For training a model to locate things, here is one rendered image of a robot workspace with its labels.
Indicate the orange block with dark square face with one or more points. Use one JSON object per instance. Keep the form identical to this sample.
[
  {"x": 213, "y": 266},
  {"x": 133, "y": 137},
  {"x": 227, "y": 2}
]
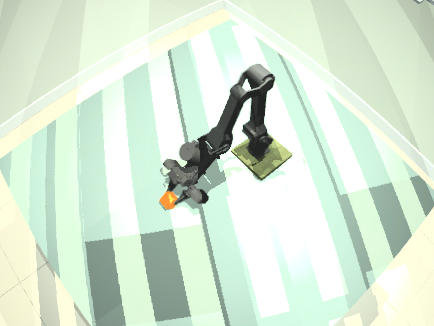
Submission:
[{"x": 168, "y": 200}]

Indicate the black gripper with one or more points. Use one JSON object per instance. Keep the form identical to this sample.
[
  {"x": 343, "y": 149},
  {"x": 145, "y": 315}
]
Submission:
[{"x": 198, "y": 195}]

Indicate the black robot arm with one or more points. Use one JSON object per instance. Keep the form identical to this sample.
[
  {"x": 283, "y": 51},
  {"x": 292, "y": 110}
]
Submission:
[{"x": 220, "y": 137}]

